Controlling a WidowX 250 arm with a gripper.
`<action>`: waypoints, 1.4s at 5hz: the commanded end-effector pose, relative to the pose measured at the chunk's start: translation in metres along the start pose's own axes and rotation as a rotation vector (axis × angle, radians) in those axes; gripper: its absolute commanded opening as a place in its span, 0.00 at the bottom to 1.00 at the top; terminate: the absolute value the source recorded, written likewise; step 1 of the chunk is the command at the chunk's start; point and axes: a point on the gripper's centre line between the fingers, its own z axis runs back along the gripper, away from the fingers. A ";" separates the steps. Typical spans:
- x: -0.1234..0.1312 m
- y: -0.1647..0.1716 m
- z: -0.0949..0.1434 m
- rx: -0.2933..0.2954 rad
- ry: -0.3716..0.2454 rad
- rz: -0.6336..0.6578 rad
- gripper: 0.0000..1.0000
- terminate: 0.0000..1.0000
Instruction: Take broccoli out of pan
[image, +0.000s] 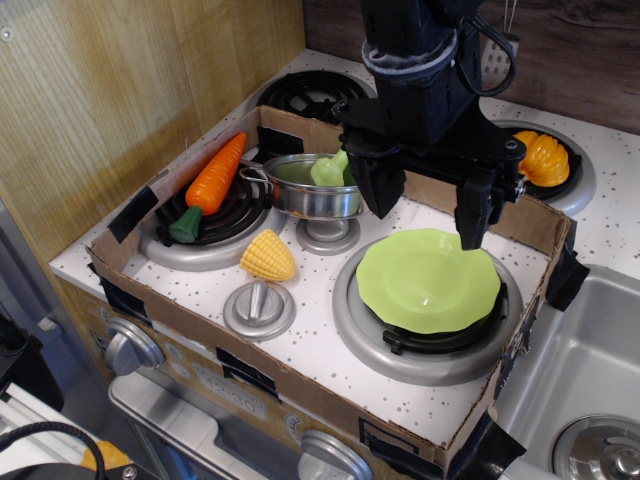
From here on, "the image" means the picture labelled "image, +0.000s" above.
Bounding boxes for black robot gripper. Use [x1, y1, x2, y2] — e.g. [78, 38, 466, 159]
[334, 39, 525, 251]

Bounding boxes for green toy broccoli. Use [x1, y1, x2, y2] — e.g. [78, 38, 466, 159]
[310, 150, 355, 187]

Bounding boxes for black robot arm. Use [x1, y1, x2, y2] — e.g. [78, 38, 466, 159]
[333, 1, 526, 250]

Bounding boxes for grey knob under pan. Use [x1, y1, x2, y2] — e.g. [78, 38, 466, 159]
[296, 219, 361, 256]

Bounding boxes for small steel pan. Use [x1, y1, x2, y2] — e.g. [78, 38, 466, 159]
[239, 153, 365, 220]

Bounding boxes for green plastic plate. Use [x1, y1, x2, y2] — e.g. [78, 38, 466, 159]
[356, 229, 501, 335]

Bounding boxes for orange toy pumpkin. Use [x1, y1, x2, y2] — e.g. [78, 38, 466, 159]
[514, 130, 570, 188]

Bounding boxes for hanging metal spatula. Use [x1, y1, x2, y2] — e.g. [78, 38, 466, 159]
[481, 0, 520, 87]

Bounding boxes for back right stove burner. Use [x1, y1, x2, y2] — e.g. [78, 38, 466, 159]
[496, 120, 596, 217]

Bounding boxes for front right stove burner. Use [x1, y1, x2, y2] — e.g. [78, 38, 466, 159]
[332, 247, 524, 387]

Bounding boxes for yellow toy corn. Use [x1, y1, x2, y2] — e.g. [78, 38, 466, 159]
[240, 229, 296, 282]

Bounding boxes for front left stove burner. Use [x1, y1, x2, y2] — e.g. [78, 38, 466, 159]
[139, 160, 286, 272]

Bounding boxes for grey stove top knob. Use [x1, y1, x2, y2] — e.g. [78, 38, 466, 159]
[223, 280, 296, 342]

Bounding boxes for orange toy carrot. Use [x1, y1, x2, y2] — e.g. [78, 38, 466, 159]
[169, 132, 247, 243]

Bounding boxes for grey toy sink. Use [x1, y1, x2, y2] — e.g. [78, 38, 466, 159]
[496, 266, 639, 479]

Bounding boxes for right oven front knob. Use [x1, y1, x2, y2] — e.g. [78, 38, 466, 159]
[297, 429, 374, 480]

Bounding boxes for oven knob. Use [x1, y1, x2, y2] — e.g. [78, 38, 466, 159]
[105, 317, 165, 376]
[297, 429, 374, 480]

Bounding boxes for silver sink drain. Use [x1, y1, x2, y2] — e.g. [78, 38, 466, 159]
[550, 415, 639, 479]

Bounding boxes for brown cardboard fence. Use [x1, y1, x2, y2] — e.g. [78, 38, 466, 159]
[88, 106, 586, 479]

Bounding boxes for left oven front knob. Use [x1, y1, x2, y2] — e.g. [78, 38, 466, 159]
[105, 317, 165, 376]

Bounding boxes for orange object bottom left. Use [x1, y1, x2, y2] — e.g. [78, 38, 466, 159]
[79, 440, 131, 471]

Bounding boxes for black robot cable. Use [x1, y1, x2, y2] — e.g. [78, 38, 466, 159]
[454, 12, 518, 99]

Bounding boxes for oven door handle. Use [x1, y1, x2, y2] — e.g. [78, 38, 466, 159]
[109, 373, 298, 479]

